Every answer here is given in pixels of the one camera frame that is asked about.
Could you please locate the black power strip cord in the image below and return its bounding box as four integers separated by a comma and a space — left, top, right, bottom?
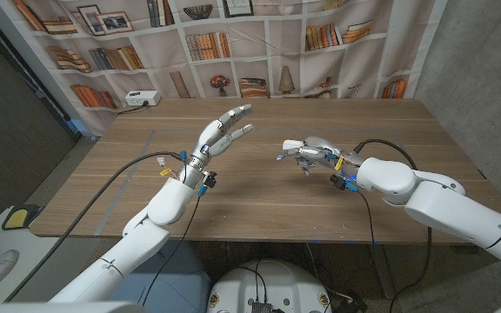
115, 100, 150, 117

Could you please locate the grey table leg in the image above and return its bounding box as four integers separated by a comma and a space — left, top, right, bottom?
370, 243, 397, 299

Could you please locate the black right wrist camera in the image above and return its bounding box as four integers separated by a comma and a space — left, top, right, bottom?
330, 173, 359, 193

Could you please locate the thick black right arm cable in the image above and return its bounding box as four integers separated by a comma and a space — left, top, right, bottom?
352, 138, 434, 313

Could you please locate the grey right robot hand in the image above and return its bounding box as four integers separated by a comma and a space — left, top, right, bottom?
275, 136, 364, 177

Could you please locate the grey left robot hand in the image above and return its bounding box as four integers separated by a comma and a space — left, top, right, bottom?
179, 103, 256, 189

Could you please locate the dark grey partition panel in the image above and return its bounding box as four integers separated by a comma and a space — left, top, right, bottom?
0, 8, 82, 236

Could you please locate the white power strip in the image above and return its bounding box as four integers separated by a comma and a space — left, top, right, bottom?
124, 90, 162, 107

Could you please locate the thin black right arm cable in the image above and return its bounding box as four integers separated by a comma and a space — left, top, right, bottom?
357, 190, 377, 245

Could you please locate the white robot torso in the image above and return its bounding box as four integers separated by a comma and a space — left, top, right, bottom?
205, 259, 333, 313

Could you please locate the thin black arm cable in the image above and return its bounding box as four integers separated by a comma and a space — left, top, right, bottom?
140, 193, 204, 308
357, 190, 377, 245

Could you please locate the black torso electronics module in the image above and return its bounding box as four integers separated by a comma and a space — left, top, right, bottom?
250, 299, 284, 313

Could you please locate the black power adapter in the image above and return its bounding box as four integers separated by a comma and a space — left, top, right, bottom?
335, 291, 369, 313

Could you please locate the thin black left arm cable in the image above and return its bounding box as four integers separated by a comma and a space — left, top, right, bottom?
140, 193, 204, 308

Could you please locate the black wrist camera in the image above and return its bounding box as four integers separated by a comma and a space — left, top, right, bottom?
200, 170, 218, 196
330, 173, 359, 193

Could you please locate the yellow and black pad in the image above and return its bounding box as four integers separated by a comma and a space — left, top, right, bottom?
1, 203, 43, 230

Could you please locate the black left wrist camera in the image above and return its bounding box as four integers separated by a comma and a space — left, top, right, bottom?
200, 170, 218, 196

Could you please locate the printed bookshelf backdrop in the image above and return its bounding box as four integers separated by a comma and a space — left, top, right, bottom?
0, 0, 450, 138

